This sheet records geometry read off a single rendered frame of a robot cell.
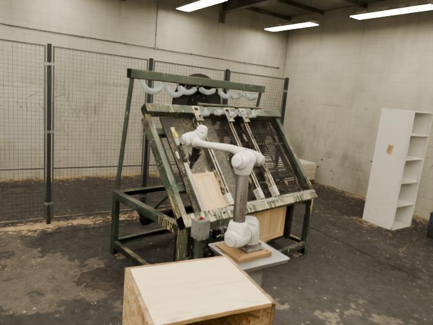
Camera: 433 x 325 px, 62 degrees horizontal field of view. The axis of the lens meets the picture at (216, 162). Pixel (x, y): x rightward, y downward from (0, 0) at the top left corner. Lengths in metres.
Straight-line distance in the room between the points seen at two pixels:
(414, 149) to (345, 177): 2.31
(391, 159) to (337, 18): 4.26
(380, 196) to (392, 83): 2.69
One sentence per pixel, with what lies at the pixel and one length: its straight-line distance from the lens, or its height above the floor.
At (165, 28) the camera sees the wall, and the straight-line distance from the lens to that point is 8.72.
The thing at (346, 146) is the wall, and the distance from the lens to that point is 9.07.
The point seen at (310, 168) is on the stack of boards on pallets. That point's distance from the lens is 9.14.
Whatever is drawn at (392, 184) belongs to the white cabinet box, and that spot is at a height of 0.79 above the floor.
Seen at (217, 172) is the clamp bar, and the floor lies 1.21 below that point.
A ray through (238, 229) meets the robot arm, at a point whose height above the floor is 1.02.
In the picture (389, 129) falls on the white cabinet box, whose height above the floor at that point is 1.70.
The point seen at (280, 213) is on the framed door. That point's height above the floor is 0.58.
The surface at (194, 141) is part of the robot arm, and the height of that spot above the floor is 1.62.
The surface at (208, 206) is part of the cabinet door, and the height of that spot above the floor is 0.93.
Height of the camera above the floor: 2.02
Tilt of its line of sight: 11 degrees down
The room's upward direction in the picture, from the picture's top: 5 degrees clockwise
